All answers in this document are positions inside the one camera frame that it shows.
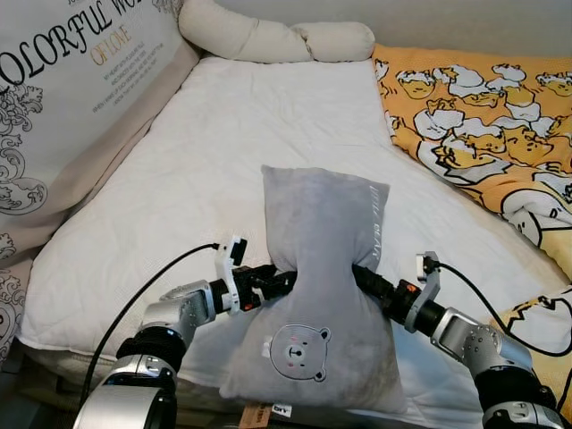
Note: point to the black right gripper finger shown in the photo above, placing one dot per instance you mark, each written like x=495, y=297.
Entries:
x=372, y=281

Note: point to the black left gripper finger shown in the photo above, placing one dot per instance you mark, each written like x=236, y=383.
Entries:
x=284, y=283

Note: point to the grey bear print pillow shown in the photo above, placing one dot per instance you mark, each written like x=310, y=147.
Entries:
x=313, y=295

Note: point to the yellow cartoon egg blanket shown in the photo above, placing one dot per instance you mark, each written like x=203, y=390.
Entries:
x=465, y=116

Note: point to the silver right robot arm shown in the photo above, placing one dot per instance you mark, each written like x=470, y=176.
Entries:
x=465, y=340

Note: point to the small white label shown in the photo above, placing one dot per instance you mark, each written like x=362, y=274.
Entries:
x=281, y=410

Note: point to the brown paper tag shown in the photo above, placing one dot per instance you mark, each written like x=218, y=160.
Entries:
x=256, y=417

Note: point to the cream bolster pillow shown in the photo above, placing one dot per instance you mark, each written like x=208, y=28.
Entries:
x=268, y=37

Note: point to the printed lettering headboard cushion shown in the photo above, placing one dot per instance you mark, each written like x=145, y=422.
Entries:
x=71, y=98

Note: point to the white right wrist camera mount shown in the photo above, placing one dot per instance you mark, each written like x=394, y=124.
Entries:
x=427, y=290

